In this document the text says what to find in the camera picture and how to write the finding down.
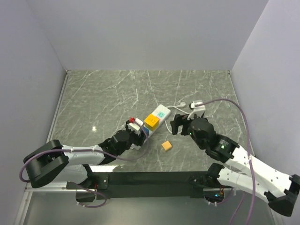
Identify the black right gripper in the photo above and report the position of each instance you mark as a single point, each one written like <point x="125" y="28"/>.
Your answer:
<point x="180" y="120"/>

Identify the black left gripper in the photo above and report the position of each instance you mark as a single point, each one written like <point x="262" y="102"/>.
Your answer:
<point x="139" y="140"/>

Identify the blue cube socket adapter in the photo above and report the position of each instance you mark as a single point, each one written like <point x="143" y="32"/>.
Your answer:
<point x="146" y="131"/>

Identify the white power strip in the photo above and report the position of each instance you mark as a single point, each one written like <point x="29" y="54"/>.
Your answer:
<point x="162" y="113"/>

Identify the yellow cube socket adapter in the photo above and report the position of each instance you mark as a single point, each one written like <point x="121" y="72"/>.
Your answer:
<point x="151" y="122"/>

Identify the small orange plug adapter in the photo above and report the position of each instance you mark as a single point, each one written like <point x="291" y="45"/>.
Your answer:
<point x="166" y="146"/>

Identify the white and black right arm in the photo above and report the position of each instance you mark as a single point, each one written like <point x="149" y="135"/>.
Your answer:
<point x="240" y="169"/>

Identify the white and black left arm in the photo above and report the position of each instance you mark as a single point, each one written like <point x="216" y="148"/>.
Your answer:
<point x="55" y="161"/>

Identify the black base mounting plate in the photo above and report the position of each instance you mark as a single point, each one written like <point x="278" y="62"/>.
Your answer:
<point x="151" y="184"/>

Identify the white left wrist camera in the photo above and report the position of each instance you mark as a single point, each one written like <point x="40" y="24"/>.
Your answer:
<point x="135" y="125"/>

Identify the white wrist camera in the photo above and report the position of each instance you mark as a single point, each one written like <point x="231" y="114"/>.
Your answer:
<point x="135" y="125"/>
<point x="197" y="106"/>

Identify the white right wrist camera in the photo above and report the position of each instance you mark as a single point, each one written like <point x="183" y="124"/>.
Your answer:
<point x="197" y="106"/>

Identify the aluminium frame rail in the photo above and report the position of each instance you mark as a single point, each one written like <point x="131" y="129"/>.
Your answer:
<point x="27" y="195"/>

